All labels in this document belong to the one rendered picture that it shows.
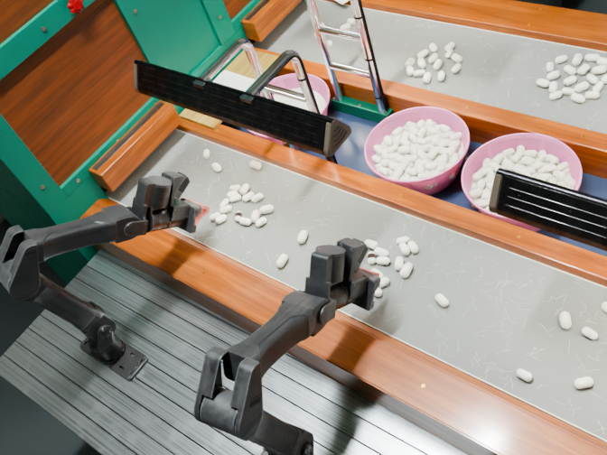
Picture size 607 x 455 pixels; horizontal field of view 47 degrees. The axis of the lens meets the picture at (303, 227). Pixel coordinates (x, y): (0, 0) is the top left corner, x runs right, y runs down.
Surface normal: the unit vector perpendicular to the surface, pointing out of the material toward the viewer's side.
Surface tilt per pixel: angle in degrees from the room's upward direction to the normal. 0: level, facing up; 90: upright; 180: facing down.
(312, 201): 0
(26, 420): 0
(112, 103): 90
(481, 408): 0
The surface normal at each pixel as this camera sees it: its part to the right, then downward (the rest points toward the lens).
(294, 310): -0.01, -0.91
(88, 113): 0.77, 0.33
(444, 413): -0.27, -0.62
